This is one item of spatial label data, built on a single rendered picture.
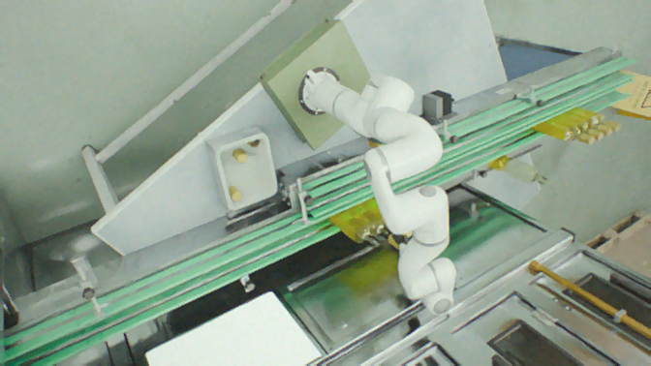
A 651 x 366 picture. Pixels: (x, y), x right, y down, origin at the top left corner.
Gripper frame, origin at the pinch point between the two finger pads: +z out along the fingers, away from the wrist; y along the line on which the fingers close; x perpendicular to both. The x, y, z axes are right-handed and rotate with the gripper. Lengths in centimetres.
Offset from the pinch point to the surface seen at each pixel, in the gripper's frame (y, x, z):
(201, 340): -12, 63, -3
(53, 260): -15, 117, 62
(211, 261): 4, 56, 10
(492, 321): -16.7, -18.0, -24.4
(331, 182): 13.8, 13.6, 22.0
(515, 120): 6, -73, 48
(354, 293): -12.6, 16.5, -2.3
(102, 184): 16, 88, 54
